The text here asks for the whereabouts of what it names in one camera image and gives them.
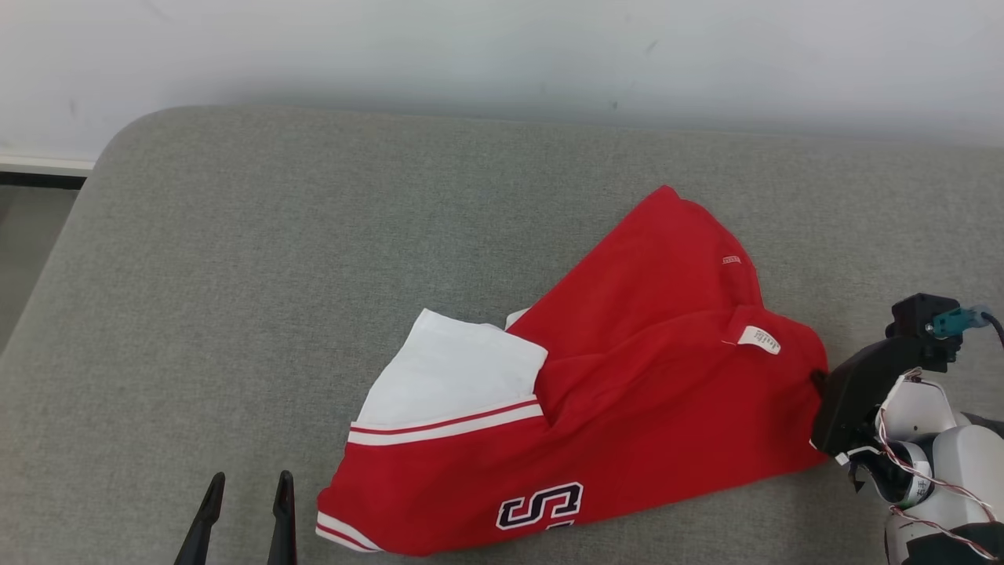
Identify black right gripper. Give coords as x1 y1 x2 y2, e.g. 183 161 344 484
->
810 337 942 457

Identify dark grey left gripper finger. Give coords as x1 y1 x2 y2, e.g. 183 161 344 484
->
174 472 227 565
267 471 298 565

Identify red white jersey shirt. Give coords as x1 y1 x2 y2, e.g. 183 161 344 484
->
315 185 831 558

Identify red white twisted wires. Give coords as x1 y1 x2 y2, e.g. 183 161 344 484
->
873 367 999 562

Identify dark wall baseboard strip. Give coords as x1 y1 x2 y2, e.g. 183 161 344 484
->
0 155 96 191

